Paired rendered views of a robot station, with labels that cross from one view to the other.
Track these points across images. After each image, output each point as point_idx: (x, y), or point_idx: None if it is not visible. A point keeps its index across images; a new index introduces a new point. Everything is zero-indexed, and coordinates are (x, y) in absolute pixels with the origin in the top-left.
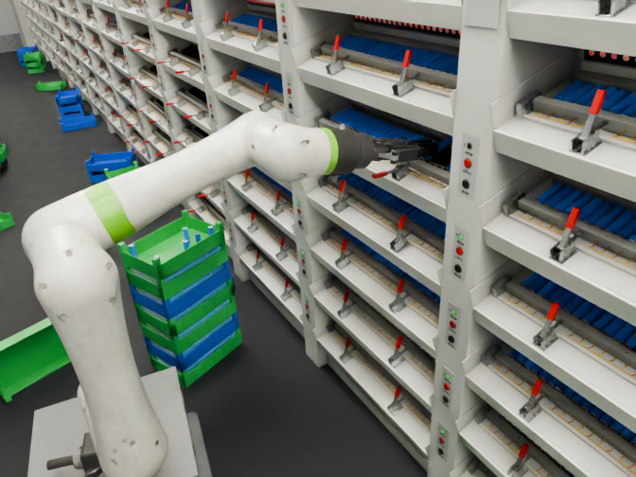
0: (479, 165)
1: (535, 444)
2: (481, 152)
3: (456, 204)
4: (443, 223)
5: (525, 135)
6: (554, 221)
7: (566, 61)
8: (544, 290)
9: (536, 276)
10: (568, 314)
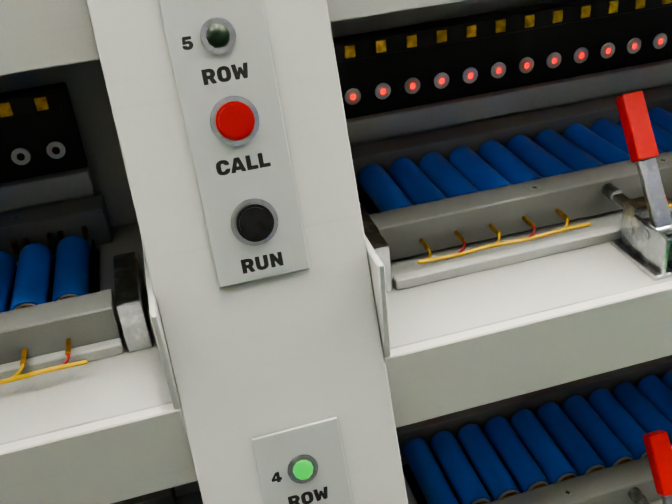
0: (293, 100)
1: None
2: (285, 39)
3: (228, 350)
4: None
5: None
6: (517, 217)
7: None
8: (501, 473)
9: (437, 469)
10: (625, 466)
